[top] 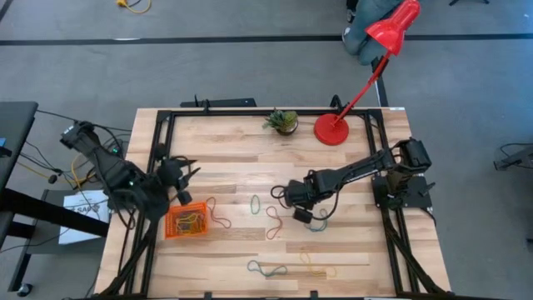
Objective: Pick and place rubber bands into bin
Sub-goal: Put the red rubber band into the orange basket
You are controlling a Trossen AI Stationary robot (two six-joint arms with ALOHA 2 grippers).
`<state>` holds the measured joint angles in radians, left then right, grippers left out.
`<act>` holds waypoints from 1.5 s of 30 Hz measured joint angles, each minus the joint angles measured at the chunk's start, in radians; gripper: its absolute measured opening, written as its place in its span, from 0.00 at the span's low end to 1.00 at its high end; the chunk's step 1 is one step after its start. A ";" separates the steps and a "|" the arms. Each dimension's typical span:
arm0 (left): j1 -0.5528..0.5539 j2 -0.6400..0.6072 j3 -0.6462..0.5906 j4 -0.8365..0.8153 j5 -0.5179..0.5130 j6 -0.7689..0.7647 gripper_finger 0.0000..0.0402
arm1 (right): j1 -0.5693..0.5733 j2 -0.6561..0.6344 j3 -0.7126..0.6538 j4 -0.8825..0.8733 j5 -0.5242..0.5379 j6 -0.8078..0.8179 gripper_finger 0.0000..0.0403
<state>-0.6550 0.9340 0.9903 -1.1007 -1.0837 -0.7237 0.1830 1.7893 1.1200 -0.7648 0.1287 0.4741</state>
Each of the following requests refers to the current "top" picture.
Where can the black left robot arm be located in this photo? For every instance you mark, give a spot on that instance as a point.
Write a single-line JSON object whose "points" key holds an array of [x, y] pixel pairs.
{"points": [[108, 166]]}

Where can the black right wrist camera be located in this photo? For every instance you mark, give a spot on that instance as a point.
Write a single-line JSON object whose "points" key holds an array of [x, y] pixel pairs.
{"points": [[302, 215]]}

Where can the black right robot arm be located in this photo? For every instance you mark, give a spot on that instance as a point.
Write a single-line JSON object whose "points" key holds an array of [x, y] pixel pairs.
{"points": [[362, 164]]}

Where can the red desk lamp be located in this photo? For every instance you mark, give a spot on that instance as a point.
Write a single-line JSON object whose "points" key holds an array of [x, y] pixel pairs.
{"points": [[331, 131]]}

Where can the black floor stand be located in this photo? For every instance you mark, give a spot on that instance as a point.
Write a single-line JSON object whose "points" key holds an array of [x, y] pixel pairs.
{"points": [[516, 160]]}

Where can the white paper sheet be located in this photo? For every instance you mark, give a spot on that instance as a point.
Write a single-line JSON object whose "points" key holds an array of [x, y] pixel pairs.
{"points": [[79, 202]]}

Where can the orange plastic basket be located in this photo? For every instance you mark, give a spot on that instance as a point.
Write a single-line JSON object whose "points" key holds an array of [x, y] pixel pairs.
{"points": [[170, 227]]}

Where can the black side desk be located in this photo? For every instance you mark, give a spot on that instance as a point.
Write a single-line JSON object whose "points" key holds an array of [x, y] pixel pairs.
{"points": [[16, 125]]}

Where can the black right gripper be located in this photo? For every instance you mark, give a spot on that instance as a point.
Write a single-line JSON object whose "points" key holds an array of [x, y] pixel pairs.
{"points": [[300, 193]]}

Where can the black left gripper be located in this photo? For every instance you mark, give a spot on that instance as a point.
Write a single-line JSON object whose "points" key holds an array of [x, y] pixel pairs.
{"points": [[170, 173]]}

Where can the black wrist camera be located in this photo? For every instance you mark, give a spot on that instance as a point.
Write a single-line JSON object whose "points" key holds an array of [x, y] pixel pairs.
{"points": [[184, 198], [302, 215]]}

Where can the potted succulent plant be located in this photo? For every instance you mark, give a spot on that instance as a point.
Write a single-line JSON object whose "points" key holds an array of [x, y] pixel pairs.
{"points": [[283, 121]]}

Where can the yellow rubber band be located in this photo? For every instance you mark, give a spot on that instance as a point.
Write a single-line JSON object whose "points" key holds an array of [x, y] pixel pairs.
{"points": [[310, 266], [185, 228]]}

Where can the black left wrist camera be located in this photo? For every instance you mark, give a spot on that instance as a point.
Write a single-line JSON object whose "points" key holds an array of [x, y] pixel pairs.
{"points": [[184, 198]]}

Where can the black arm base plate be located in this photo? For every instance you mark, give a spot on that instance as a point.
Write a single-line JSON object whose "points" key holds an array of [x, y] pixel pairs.
{"points": [[416, 196]]}

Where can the person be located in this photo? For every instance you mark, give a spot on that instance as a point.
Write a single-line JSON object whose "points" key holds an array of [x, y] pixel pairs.
{"points": [[366, 25]]}

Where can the black flat device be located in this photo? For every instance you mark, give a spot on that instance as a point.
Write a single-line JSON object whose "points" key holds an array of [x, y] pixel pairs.
{"points": [[225, 102]]}

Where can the green rubber band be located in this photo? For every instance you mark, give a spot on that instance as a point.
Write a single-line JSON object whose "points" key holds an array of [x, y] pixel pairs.
{"points": [[251, 205]]}

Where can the black table frame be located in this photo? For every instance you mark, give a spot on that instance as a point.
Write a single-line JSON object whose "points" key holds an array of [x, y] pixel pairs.
{"points": [[233, 111]]}

